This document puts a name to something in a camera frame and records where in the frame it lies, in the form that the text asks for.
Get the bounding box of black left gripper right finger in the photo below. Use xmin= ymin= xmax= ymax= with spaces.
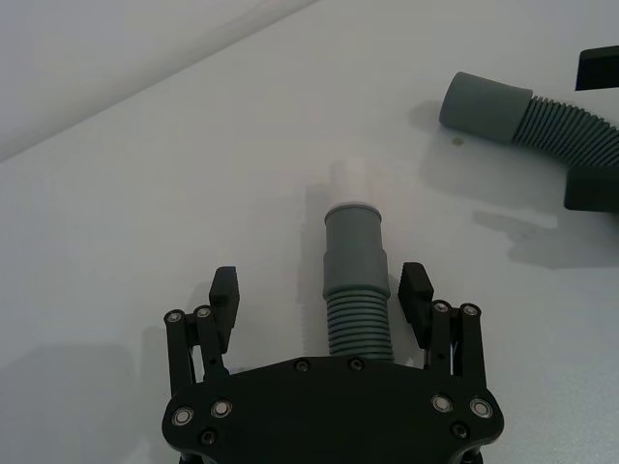
xmin=397 ymin=261 xmax=486 ymax=384

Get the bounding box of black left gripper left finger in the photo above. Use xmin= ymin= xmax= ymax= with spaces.
xmin=163 ymin=266 xmax=242 ymax=395

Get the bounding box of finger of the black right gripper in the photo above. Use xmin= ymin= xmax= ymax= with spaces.
xmin=574 ymin=44 xmax=619 ymax=92
xmin=564 ymin=165 xmax=619 ymax=213

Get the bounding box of grey corrugated hose with cuff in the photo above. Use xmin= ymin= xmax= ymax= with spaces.
xmin=320 ymin=201 xmax=398 ymax=363
xmin=437 ymin=71 xmax=619 ymax=171

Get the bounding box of white plastic pipe connector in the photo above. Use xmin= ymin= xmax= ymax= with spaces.
xmin=327 ymin=158 xmax=372 ymax=208

